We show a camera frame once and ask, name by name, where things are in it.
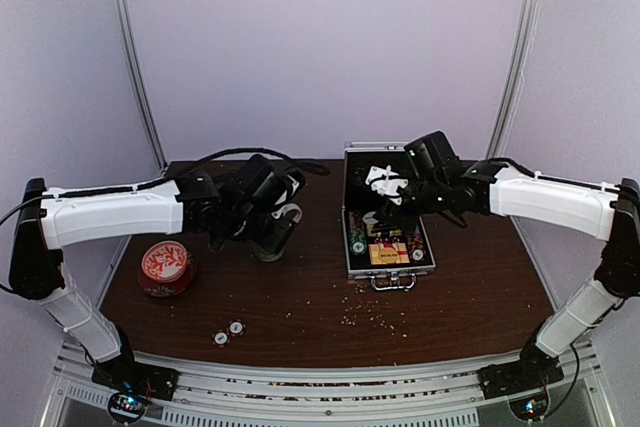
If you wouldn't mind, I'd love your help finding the white decorated mug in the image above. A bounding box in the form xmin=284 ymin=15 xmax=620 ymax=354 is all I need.
xmin=253 ymin=203 xmax=303 ymax=263

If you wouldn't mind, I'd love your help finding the white dealer button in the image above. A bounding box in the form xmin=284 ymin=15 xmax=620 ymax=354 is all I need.
xmin=363 ymin=211 xmax=377 ymax=225

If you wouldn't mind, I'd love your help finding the aluminium poker case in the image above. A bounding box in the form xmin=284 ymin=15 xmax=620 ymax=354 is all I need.
xmin=341 ymin=141 xmax=436 ymax=292

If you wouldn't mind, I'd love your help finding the poker chip white centre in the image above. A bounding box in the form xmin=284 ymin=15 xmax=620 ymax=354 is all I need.
xmin=228 ymin=320 xmax=246 ymax=337

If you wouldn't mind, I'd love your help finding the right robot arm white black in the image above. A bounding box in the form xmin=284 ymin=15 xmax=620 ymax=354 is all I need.
xmin=365 ymin=131 xmax=639 ymax=389

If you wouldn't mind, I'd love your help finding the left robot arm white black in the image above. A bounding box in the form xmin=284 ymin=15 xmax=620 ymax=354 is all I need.
xmin=5 ymin=154 xmax=305 ymax=391

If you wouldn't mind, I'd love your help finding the blue purple chip stack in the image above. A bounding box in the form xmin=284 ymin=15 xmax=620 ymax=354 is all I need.
xmin=407 ymin=227 xmax=426 ymax=262

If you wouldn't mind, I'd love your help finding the red yellow card deck box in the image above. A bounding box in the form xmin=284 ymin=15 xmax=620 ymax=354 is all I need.
xmin=368 ymin=242 xmax=410 ymax=265

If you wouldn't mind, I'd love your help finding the yellow big blind button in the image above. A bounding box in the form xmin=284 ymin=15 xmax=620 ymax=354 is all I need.
xmin=376 ymin=247 xmax=400 ymax=264

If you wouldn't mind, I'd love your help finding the green red chip stack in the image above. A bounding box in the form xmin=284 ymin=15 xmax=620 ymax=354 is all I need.
xmin=348 ymin=211 xmax=367 ymax=255

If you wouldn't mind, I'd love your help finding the red patterned bowl with lid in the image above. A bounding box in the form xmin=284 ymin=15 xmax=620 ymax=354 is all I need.
xmin=138 ymin=240 xmax=197 ymax=298

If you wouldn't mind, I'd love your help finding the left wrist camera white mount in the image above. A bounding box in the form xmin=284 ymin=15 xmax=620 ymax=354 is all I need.
xmin=271 ymin=175 xmax=305 ymax=223

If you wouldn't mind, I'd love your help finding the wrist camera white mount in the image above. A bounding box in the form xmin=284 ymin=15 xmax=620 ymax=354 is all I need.
xmin=271 ymin=175 xmax=305 ymax=223
xmin=365 ymin=165 xmax=409 ymax=206

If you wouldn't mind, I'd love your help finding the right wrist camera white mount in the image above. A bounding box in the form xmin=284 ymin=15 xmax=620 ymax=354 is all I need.
xmin=365 ymin=165 xmax=409 ymax=206

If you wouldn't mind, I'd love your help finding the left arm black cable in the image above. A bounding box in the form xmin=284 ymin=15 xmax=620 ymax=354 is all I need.
xmin=0 ymin=146 xmax=331 ymax=298

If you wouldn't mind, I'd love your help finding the front aluminium rail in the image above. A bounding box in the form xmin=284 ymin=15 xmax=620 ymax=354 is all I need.
xmin=36 ymin=341 xmax=621 ymax=426

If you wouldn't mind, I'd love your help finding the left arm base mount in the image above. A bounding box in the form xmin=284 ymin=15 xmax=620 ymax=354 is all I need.
xmin=91 ymin=363 xmax=179 ymax=425

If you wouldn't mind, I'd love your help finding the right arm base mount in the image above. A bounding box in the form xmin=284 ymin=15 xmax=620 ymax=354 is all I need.
xmin=477 ymin=360 xmax=564 ymax=422

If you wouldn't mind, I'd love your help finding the right aluminium frame post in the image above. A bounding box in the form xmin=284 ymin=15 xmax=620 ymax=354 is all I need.
xmin=487 ymin=0 xmax=540 ymax=157

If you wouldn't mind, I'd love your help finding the aluminium frame post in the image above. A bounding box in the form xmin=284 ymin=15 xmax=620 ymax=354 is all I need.
xmin=113 ymin=0 xmax=168 ymax=171
xmin=487 ymin=0 xmax=540 ymax=157

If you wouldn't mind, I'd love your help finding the left aluminium frame post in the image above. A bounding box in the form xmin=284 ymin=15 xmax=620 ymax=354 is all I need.
xmin=113 ymin=0 xmax=168 ymax=171

